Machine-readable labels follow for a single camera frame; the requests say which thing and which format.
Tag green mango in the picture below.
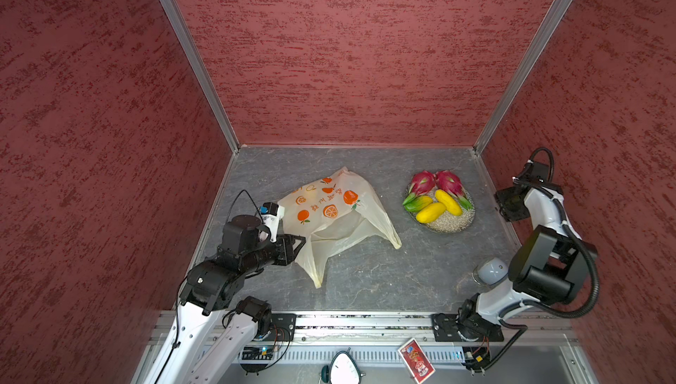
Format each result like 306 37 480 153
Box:
403 195 434 213

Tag pink dragon fruit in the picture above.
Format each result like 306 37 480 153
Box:
402 170 436 204
434 170 475 211

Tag red playing card pack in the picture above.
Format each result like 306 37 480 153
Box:
397 338 436 384

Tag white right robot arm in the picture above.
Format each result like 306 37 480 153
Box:
456 181 600 341

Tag aluminium corner post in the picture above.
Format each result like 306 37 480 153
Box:
474 0 573 156
159 0 240 155

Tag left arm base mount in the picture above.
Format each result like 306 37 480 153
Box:
253 312 298 343

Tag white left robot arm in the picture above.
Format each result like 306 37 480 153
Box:
145 208 306 383

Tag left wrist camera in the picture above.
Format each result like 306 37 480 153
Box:
259 202 285 243

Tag white teal alarm clock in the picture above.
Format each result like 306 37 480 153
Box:
319 351 363 384

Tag black corrugated cable conduit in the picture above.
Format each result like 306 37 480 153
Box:
474 146 601 372

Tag aluminium corner post left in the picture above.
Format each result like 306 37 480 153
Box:
159 0 240 155

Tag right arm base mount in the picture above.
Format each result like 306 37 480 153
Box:
431 313 505 343

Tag fruit print plastic bag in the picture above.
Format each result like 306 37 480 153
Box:
277 168 402 288

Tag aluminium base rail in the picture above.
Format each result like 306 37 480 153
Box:
131 309 600 384

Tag aluminium corner post right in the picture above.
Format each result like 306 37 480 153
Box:
474 0 573 156

